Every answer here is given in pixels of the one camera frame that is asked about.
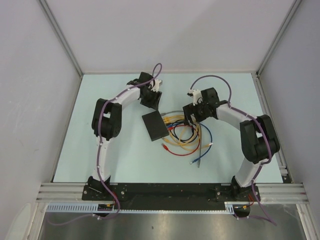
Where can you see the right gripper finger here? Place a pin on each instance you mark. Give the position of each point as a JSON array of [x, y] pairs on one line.
[[186, 119], [191, 120]]

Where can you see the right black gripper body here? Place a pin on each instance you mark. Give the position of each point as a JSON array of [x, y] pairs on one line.
[[199, 110]]

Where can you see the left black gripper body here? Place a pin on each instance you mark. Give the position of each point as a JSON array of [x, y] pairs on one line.
[[151, 98]]

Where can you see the black network switch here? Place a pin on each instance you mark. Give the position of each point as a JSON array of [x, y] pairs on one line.
[[155, 125]]

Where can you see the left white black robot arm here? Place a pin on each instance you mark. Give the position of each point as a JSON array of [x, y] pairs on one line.
[[107, 122]]

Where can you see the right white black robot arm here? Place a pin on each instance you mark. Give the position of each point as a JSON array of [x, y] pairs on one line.
[[259, 141]]

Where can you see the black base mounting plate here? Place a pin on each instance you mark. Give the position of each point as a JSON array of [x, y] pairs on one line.
[[169, 196]]

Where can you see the aluminium frame rail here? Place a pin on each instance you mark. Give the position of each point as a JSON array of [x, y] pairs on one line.
[[270, 193]]

